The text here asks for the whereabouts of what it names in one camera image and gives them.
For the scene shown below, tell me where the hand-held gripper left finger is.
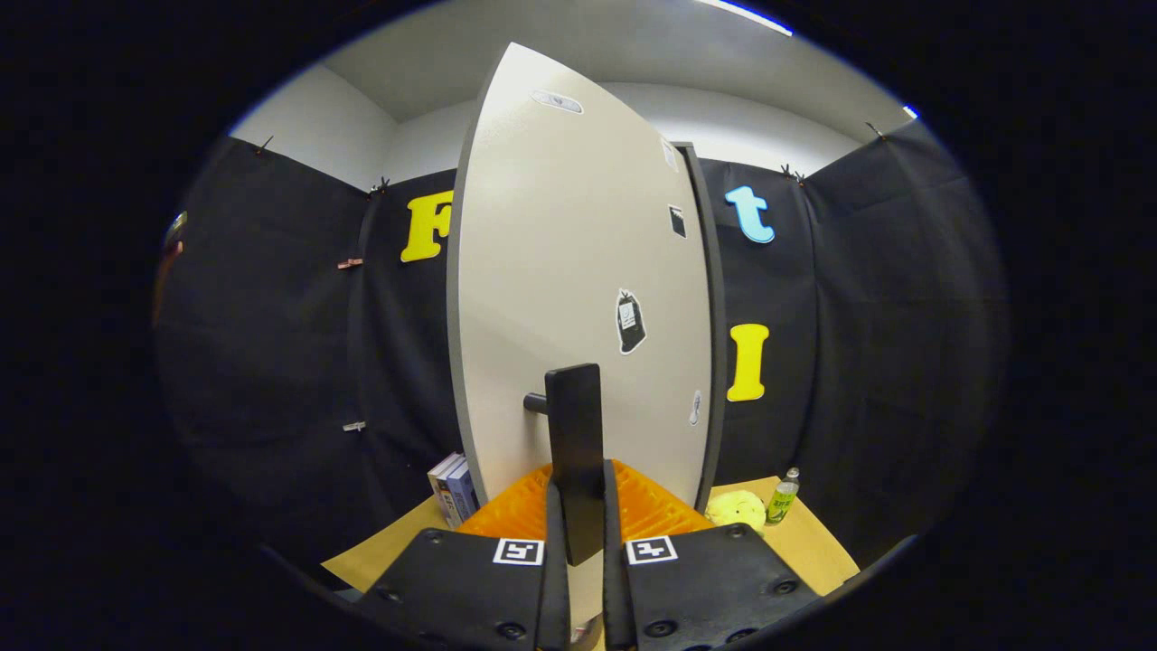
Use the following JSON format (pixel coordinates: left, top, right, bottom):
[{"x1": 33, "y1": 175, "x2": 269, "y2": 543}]
[{"x1": 355, "y1": 463, "x2": 573, "y2": 651}]

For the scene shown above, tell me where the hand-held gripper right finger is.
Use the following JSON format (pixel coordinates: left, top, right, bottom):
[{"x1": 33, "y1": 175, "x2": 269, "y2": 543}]
[{"x1": 601, "y1": 458, "x2": 822, "y2": 651}]

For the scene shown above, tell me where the black cabinet door handle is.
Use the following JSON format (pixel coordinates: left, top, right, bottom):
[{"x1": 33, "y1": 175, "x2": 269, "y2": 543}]
[{"x1": 523, "y1": 363, "x2": 606, "y2": 567}]

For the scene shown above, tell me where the yellow plush toy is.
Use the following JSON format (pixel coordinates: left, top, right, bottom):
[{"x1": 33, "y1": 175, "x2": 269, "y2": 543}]
[{"x1": 705, "y1": 489, "x2": 767, "y2": 534}]

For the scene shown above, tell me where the white book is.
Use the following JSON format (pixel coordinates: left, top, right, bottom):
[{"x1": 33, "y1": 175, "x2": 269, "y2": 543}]
[{"x1": 428, "y1": 452, "x2": 462, "y2": 528}]

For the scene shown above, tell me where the green label drink bottle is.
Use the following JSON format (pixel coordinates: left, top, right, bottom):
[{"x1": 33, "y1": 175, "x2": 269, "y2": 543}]
[{"x1": 766, "y1": 467, "x2": 801, "y2": 526}]

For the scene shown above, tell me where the black backdrop cloth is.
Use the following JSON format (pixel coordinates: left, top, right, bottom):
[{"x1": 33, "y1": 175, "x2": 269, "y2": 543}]
[{"x1": 152, "y1": 118, "x2": 1009, "y2": 571}]

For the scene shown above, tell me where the long ceiling light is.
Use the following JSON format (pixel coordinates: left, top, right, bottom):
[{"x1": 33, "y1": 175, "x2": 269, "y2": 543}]
[{"x1": 696, "y1": 0, "x2": 795, "y2": 37}]

